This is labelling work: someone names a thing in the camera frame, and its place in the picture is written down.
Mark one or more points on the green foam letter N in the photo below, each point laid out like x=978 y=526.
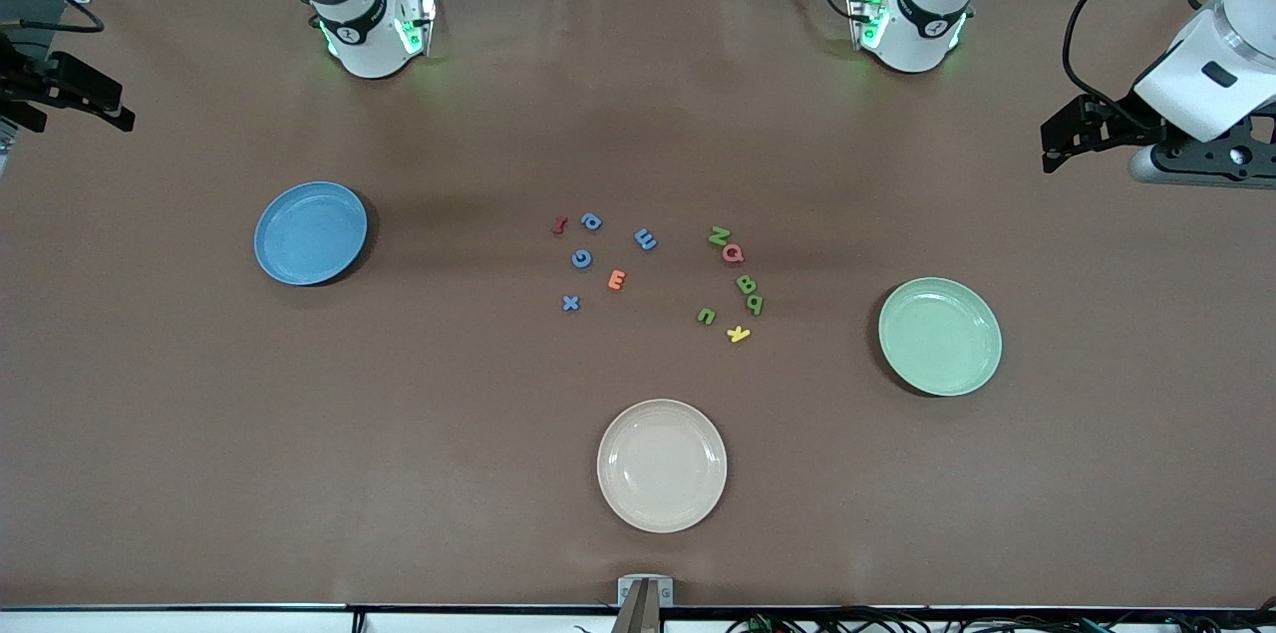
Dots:
x=719 y=236

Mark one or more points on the red foam letter Q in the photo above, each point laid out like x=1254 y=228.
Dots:
x=725 y=255

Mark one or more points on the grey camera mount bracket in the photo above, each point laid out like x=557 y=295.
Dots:
x=645 y=603

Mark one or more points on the blue foam letter E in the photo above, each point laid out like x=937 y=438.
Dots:
x=646 y=239

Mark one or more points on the blue foam letter P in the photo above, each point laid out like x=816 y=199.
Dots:
x=591 y=222

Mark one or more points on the white table frame rail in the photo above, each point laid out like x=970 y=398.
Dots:
x=199 y=622

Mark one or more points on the beige plate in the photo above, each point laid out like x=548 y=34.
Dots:
x=662 y=466

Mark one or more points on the green plate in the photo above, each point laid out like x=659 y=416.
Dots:
x=940 y=336

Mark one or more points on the green foam letter P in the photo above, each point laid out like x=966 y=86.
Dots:
x=756 y=305

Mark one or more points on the green foam letter B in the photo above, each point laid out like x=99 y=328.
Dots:
x=746 y=285

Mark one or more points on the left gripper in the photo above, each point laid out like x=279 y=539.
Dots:
x=1117 y=118

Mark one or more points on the blue plate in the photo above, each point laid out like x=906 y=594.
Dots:
x=311 y=233

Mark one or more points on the blue foam letter G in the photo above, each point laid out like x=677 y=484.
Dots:
x=574 y=259

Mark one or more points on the yellow foam letter K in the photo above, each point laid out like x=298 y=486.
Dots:
x=738 y=334

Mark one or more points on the brown table cover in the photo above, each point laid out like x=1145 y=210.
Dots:
x=199 y=464

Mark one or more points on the orange foam letter E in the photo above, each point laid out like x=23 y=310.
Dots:
x=617 y=280

